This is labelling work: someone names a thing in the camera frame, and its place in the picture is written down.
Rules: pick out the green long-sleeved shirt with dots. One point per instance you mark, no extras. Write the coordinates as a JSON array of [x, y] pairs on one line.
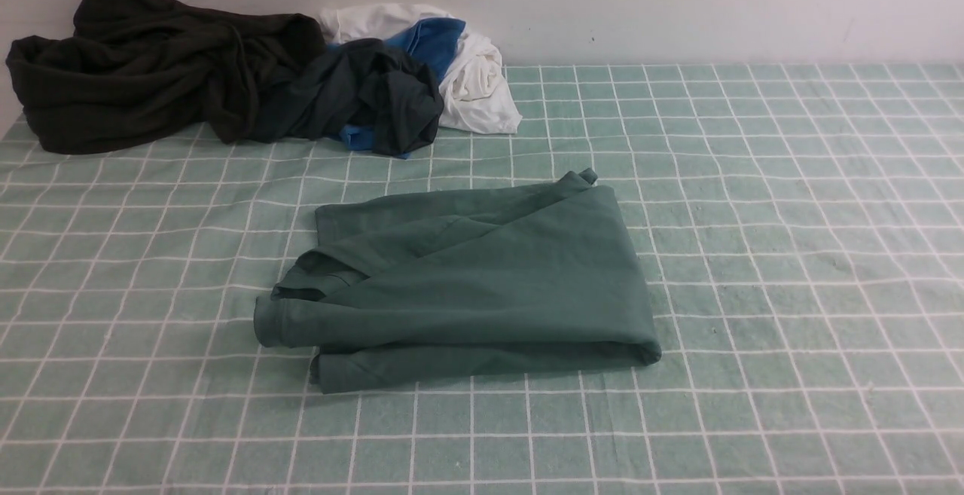
[[534, 279]]

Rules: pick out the white crumpled garment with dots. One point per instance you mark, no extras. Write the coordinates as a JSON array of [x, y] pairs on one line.
[[476, 94]]

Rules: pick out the dark teal crumpled garment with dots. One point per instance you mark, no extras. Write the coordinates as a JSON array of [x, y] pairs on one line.
[[367, 84]]

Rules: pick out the blue crumpled garment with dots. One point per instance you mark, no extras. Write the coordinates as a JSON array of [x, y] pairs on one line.
[[432, 42]]

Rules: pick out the green checkered tablecloth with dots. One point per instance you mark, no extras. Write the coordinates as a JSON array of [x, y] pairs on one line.
[[801, 233]]

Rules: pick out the dark olive crumpled garment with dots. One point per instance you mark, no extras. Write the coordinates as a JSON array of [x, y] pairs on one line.
[[136, 71]]

